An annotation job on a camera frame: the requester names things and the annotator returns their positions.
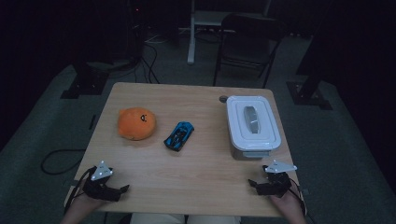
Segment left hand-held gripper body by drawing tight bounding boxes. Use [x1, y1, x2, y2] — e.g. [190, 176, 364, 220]
[82, 160, 122, 203]

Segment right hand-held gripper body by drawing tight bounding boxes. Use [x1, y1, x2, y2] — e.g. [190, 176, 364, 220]
[256, 160, 298, 198]

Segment clear plastic storage box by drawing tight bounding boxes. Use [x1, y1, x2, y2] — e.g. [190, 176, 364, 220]
[230, 145, 276, 161]

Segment orange plush toy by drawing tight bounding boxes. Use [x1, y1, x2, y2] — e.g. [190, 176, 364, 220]
[117, 106, 157, 141]

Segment blue toy car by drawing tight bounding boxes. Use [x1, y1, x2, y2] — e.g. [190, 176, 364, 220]
[163, 120, 195, 152]

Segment person's right hand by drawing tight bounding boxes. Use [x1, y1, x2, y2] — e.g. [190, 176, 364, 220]
[270, 189, 304, 217]

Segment person's left hand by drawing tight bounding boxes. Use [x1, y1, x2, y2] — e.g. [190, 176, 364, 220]
[69, 189, 106, 217]

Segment black stand with base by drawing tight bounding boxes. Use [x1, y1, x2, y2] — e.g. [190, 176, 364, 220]
[286, 0, 333, 111]
[60, 61, 110, 100]

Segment black folding chair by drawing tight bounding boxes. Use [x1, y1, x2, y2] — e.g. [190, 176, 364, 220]
[213, 12, 286, 89]

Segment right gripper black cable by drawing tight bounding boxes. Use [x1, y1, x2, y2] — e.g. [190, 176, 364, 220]
[288, 178, 307, 217]

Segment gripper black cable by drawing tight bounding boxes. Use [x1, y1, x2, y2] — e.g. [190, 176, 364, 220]
[288, 178, 307, 217]
[64, 167, 96, 216]

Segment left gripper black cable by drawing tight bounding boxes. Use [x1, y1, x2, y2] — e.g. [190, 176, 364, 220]
[64, 167, 96, 216]

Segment black looped floor cable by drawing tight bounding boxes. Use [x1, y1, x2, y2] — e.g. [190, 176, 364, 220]
[40, 148, 87, 175]

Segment black floor cables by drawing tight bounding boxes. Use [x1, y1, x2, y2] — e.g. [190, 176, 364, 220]
[133, 34, 162, 85]

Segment white desk frame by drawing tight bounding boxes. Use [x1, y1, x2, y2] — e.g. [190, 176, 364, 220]
[186, 0, 273, 65]

